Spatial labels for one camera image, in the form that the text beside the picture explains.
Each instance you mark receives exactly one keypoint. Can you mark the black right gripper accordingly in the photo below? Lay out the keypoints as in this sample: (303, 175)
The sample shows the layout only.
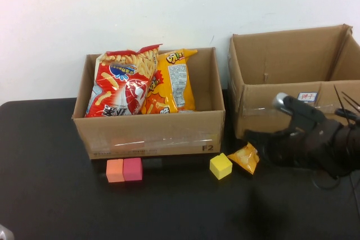
(309, 147)

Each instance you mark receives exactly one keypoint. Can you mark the small yellow snack packet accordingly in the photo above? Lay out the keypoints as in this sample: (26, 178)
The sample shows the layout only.
(244, 158)

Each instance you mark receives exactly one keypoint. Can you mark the red shrimp chips bag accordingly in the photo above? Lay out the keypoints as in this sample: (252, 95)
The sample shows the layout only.
(121, 91)

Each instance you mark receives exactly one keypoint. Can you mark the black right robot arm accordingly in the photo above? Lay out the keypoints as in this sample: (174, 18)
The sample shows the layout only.
(350, 150)

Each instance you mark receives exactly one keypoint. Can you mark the large orange fries snack bag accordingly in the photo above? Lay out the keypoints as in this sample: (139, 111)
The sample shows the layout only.
(174, 88)

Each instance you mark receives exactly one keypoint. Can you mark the cardboard box with label sticker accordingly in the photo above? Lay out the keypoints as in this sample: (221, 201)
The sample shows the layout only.
(267, 110)

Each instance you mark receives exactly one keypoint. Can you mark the yellow foam cube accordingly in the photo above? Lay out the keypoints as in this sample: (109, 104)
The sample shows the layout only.
(220, 167)

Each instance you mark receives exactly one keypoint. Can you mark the white blue label sticker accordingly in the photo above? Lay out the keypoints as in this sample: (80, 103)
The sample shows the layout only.
(308, 96)

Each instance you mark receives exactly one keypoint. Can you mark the cardboard box with F2 print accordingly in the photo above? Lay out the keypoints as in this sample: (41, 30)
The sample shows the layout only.
(152, 136)

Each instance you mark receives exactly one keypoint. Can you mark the pink foam cube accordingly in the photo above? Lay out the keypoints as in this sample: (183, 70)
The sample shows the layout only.
(132, 169)

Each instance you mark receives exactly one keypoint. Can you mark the orange foam cube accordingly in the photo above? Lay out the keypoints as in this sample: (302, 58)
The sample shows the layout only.
(114, 171)

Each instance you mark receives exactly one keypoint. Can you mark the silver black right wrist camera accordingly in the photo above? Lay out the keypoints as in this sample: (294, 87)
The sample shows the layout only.
(301, 109)

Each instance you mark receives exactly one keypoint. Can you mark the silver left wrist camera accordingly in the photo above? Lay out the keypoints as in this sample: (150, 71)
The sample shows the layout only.
(5, 233)

